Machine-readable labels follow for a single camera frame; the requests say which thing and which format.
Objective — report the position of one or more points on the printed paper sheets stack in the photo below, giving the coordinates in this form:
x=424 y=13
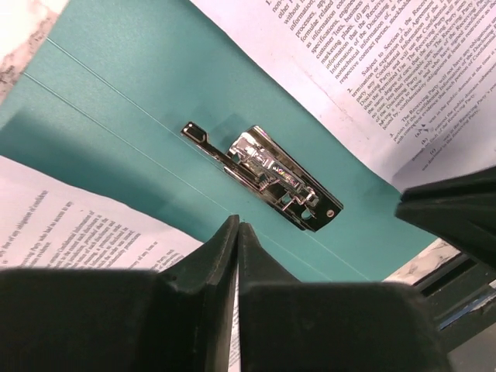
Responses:
x=408 y=87

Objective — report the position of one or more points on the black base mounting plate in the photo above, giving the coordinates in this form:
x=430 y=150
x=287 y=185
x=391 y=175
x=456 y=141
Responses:
x=461 y=295

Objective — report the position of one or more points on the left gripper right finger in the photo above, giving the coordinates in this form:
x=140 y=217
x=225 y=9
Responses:
x=264 y=319

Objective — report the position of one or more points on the single printed paper sheet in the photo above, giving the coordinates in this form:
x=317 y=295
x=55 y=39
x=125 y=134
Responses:
x=80 y=278

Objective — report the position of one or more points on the metal folder clip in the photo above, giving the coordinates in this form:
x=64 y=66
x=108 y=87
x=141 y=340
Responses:
x=260 y=165

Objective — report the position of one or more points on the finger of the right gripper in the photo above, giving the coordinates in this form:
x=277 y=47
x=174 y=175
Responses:
x=460 y=210

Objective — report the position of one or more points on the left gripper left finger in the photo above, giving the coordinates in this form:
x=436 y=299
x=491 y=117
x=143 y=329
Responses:
x=196 y=305

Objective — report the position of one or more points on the teal paper folder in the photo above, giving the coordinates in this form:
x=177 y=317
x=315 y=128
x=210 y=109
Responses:
x=95 y=93

